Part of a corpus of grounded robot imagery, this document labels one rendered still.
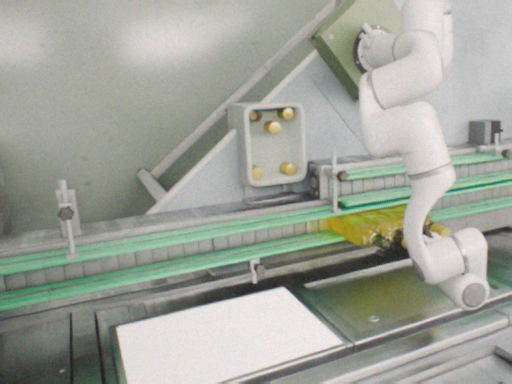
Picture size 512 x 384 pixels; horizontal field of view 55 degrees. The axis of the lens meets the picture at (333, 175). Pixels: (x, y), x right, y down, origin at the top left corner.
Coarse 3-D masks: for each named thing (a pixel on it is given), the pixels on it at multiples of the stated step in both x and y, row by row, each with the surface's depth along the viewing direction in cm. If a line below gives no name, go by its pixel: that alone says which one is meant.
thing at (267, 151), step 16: (272, 112) 140; (304, 112) 137; (256, 128) 138; (288, 128) 143; (304, 128) 137; (256, 144) 139; (272, 144) 141; (288, 144) 144; (304, 144) 138; (256, 160) 140; (272, 160) 142; (288, 160) 145; (304, 160) 139; (272, 176) 140; (288, 176) 140; (304, 176) 140
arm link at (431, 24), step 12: (408, 0) 108; (420, 0) 105; (432, 0) 106; (444, 0) 110; (408, 12) 107; (420, 12) 105; (432, 12) 106; (444, 12) 115; (408, 24) 108; (420, 24) 106; (432, 24) 106; (432, 36) 105; (444, 36) 110
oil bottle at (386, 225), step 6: (366, 216) 134; (372, 216) 134; (378, 216) 134; (384, 216) 133; (378, 222) 129; (384, 222) 128; (390, 222) 128; (396, 222) 129; (384, 228) 126; (390, 228) 126; (396, 228) 127; (384, 234) 126; (390, 240) 127
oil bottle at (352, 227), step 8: (336, 216) 136; (344, 216) 135; (352, 216) 134; (360, 216) 134; (328, 224) 141; (336, 224) 136; (344, 224) 132; (352, 224) 128; (360, 224) 127; (368, 224) 127; (376, 224) 126; (336, 232) 137; (344, 232) 132; (352, 232) 128; (360, 232) 125; (368, 232) 124; (376, 232) 124; (352, 240) 129; (360, 240) 125; (368, 240) 124
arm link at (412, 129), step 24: (360, 96) 95; (360, 120) 93; (384, 120) 89; (408, 120) 86; (432, 120) 87; (384, 144) 89; (408, 144) 87; (432, 144) 87; (408, 168) 89; (432, 168) 87
